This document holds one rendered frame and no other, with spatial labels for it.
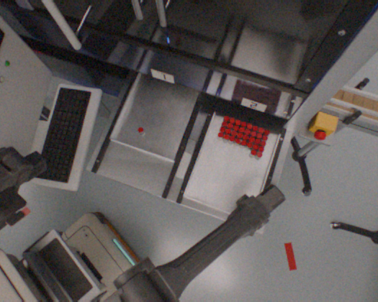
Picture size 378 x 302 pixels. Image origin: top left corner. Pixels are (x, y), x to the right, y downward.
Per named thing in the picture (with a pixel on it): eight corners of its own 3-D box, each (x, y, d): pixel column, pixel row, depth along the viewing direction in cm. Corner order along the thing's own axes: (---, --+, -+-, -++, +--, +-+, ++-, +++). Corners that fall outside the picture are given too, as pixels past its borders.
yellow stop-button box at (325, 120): (312, 113, 119) (320, 106, 112) (332, 119, 118) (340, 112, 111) (307, 131, 117) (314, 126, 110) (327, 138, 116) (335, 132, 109)
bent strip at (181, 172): (189, 142, 126) (188, 138, 120) (196, 144, 125) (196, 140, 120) (175, 176, 123) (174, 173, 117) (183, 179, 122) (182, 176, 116)
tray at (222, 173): (214, 114, 128) (214, 111, 125) (278, 136, 125) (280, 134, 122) (183, 196, 120) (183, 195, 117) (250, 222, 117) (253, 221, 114)
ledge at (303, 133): (305, 104, 130) (307, 102, 128) (338, 114, 128) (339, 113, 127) (297, 136, 127) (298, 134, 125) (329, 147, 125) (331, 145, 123)
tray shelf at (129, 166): (134, 64, 137) (132, 62, 135) (297, 116, 129) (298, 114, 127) (87, 170, 126) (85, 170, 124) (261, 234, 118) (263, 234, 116)
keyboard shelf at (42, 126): (43, 82, 146) (40, 80, 143) (103, 90, 144) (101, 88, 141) (14, 180, 135) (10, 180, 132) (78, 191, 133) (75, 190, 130)
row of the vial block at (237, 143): (217, 134, 126) (218, 131, 121) (263, 149, 124) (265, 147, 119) (216, 139, 125) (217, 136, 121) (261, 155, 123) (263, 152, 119)
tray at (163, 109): (144, 65, 135) (142, 61, 131) (203, 84, 132) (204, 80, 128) (111, 140, 127) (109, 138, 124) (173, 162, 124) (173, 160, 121)
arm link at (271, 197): (235, 201, 80) (259, 229, 77) (271, 172, 81) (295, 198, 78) (234, 206, 91) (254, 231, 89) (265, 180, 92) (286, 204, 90)
